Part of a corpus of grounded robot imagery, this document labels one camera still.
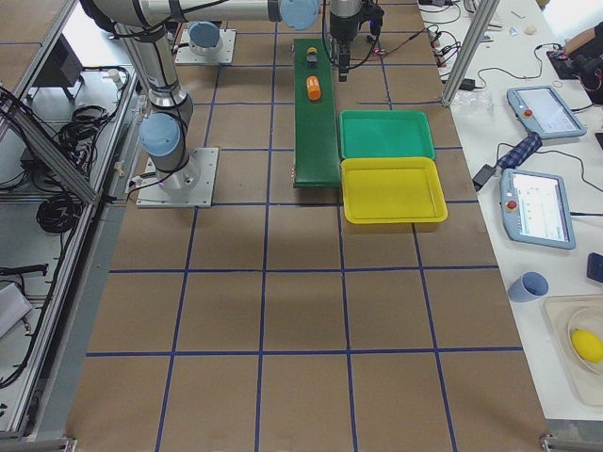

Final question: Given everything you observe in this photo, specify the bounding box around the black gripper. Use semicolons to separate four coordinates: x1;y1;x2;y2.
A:
330;11;383;82

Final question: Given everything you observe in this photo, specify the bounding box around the yellow push button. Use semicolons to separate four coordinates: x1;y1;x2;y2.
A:
305;46;318;69

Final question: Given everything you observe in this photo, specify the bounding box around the orange cylinder labelled 4680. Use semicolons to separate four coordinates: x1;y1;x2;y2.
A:
305;75;321;102

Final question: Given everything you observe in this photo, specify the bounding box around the green tray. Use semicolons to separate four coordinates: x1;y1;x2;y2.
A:
339;110;435;159

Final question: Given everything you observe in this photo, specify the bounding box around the green conveyor belt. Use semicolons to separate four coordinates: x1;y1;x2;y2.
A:
293;38;340;188

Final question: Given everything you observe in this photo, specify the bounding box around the yellow tray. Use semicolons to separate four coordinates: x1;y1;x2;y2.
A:
340;156;448;225

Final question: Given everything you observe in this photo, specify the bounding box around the black power adapter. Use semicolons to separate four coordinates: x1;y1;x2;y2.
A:
472;164;496;192

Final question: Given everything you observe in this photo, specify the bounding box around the blue teach pendant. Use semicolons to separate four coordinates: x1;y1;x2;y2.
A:
499;169;576;250
506;86;586;140

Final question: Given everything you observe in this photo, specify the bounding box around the blue plaid umbrella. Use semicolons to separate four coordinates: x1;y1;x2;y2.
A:
497;132;543;170

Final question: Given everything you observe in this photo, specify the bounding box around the blue cup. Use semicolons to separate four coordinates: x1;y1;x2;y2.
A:
508;271;549;303

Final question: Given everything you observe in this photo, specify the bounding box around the clear plastic container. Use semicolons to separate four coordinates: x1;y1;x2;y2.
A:
543;295;602;408

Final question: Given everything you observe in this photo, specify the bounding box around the yellow lemon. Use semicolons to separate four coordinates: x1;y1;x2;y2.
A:
570;329;602;363

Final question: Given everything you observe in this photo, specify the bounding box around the red black wire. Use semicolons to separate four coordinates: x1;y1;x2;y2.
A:
365;26;430;60

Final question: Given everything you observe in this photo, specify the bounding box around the aluminium frame post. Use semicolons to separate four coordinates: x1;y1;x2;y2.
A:
441;0;499;106

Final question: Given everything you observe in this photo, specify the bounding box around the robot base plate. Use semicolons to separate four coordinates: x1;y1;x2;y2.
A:
175;29;236;66
136;148;219;208

